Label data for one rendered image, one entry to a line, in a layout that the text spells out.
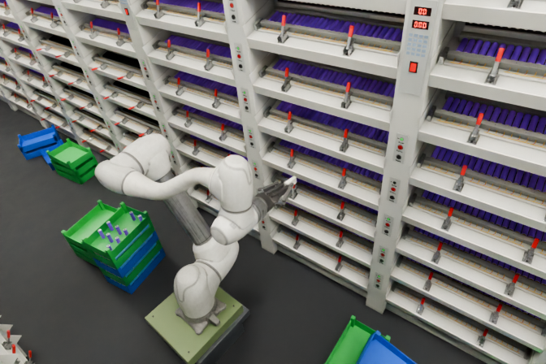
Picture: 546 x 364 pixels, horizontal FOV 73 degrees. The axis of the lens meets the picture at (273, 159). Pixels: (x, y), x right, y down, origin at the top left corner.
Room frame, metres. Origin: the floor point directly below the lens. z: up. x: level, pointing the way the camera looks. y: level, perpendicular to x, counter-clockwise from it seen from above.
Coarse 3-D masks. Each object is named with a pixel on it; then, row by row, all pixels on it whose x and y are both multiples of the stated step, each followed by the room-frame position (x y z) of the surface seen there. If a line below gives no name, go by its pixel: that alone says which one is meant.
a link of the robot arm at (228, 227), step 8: (224, 216) 0.82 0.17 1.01; (232, 216) 0.81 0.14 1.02; (240, 216) 0.81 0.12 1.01; (248, 216) 0.83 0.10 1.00; (256, 216) 0.86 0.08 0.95; (216, 224) 0.80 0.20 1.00; (224, 224) 0.79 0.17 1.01; (232, 224) 0.80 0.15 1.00; (240, 224) 0.80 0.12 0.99; (248, 224) 0.82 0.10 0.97; (216, 232) 0.78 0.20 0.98; (224, 232) 0.77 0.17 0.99; (232, 232) 0.78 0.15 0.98; (240, 232) 0.79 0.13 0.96; (248, 232) 0.82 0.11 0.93; (216, 240) 0.78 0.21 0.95; (224, 240) 0.77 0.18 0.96; (232, 240) 0.77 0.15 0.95
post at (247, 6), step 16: (224, 0) 1.48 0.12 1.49; (240, 0) 1.43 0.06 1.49; (256, 0) 1.49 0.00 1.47; (272, 0) 1.57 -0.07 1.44; (240, 16) 1.43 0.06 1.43; (240, 32) 1.44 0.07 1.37; (256, 64) 1.46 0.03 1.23; (240, 80) 1.47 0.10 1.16; (240, 96) 1.48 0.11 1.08; (256, 96) 1.44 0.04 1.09; (240, 112) 1.49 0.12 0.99; (256, 112) 1.43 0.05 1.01; (256, 128) 1.43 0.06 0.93; (256, 144) 1.44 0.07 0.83; (256, 160) 1.45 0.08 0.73; (256, 192) 1.47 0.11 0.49; (272, 224) 1.44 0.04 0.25; (272, 240) 1.43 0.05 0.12
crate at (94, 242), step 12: (120, 204) 1.59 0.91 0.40; (120, 216) 1.57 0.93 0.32; (144, 216) 1.50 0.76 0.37; (108, 228) 1.48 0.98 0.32; (120, 228) 1.47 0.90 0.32; (132, 228) 1.46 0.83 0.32; (84, 240) 1.35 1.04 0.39; (96, 240) 1.40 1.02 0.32; (108, 240) 1.39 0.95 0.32; (120, 240) 1.38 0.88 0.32; (96, 252) 1.31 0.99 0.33; (108, 252) 1.25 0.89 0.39
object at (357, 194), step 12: (276, 144) 1.50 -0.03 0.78; (264, 156) 1.44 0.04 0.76; (276, 156) 1.42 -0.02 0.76; (288, 156) 1.40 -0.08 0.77; (276, 168) 1.38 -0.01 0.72; (288, 168) 1.33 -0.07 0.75; (300, 168) 1.32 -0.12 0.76; (324, 168) 1.28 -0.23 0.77; (312, 180) 1.25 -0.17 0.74; (324, 180) 1.22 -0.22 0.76; (336, 180) 1.20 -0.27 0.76; (336, 192) 1.17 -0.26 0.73; (348, 192) 1.13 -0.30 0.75; (360, 192) 1.12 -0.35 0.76; (372, 192) 1.11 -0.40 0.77; (372, 204) 1.06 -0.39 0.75
